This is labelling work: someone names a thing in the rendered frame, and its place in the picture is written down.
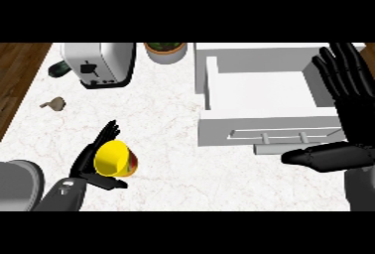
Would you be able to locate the yellow cup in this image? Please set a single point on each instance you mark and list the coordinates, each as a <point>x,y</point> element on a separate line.
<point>113,158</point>

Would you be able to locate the small brown mushroom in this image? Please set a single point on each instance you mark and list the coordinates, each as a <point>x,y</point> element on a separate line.
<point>55,104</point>

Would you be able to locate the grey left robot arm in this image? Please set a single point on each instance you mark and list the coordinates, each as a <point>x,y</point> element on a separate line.
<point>43,188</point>

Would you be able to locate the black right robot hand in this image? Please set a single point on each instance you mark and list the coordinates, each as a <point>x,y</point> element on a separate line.
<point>349,109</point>

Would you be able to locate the dark green cucumber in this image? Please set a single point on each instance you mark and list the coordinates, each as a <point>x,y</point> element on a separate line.
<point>60,68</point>

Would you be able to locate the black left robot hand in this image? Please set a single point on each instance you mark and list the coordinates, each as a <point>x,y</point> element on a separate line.
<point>83,158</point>

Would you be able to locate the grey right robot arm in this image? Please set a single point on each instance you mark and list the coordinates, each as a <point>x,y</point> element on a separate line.
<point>362,188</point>

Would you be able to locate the white open drawer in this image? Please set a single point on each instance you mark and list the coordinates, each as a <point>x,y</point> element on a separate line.
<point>263,105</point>

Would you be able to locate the silver toaster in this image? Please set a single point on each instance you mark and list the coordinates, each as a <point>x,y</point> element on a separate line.
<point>99,64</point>

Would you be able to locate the potted plant in grey pot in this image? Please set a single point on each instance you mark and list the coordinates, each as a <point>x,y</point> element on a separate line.
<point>166,52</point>

